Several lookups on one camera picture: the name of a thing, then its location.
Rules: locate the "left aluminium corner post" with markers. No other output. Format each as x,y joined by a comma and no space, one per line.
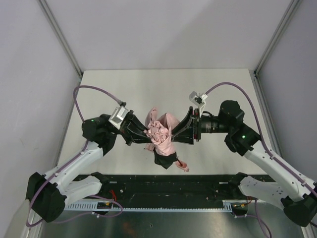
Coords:
51,19

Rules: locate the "grey slotted cable duct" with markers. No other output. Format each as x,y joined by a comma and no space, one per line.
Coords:
94,205

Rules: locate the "right aluminium corner post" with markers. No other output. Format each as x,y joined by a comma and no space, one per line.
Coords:
278,33

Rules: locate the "aluminium corner post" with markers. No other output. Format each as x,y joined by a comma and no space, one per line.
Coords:
278,33
51,19

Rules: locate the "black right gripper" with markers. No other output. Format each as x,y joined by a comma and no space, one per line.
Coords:
195,126

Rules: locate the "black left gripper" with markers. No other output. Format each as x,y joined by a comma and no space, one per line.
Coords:
127,129

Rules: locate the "pink and black folding umbrella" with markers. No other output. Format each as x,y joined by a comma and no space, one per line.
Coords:
159,131

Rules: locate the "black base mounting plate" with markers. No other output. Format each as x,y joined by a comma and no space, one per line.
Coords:
173,189

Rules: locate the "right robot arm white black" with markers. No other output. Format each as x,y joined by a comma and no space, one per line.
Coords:
292,192

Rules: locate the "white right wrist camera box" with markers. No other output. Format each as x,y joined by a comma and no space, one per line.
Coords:
199,100

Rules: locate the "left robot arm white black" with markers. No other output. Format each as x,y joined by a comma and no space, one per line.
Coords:
51,192

